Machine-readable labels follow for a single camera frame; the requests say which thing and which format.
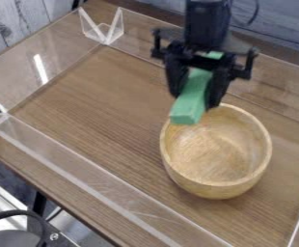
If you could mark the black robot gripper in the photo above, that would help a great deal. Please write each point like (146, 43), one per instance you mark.
(203, 45)

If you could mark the green rectangular block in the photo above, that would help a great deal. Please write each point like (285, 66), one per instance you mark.
(190, 105)

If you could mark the light wooden bowl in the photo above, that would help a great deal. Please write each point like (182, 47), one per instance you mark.
(218, 157)

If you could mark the black table leg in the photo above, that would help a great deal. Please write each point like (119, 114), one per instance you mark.
(39, 204)

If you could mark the clear acrylic tray enclosure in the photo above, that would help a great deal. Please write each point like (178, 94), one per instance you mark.
(83, 107)

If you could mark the grey metal bracket with screw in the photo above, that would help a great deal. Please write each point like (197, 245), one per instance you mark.
(55, 237)

